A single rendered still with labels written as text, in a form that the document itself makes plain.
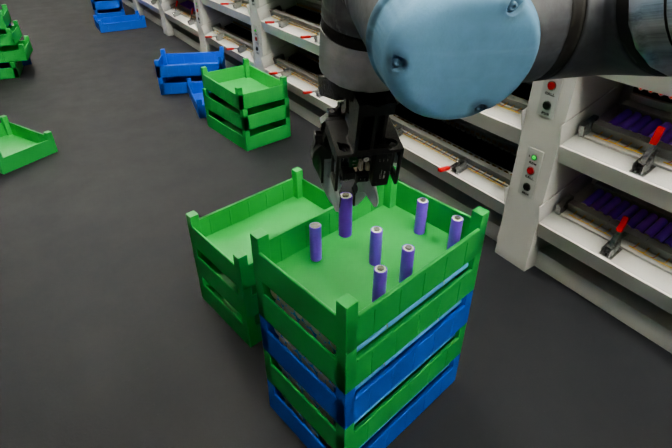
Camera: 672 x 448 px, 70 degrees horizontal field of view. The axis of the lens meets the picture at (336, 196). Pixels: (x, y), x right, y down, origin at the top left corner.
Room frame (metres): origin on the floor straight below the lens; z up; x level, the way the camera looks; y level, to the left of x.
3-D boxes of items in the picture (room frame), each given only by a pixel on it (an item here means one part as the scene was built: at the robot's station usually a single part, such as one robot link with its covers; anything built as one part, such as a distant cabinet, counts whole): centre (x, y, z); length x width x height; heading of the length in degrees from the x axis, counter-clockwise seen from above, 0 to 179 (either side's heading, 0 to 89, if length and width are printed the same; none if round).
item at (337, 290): (0.58, -0.06, 0.36); 0.30 x 0.20 x 0.08; 133
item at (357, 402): (0.58, -0.06, 0.20); 0.30 x 0.20 x 0.08; 133
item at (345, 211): (0.53, -0.01, 0.44); 0.02 x 0.02 x 0.06
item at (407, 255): (0.53, -0.10, 0.36); 0.02 x 0.02 x 0.06
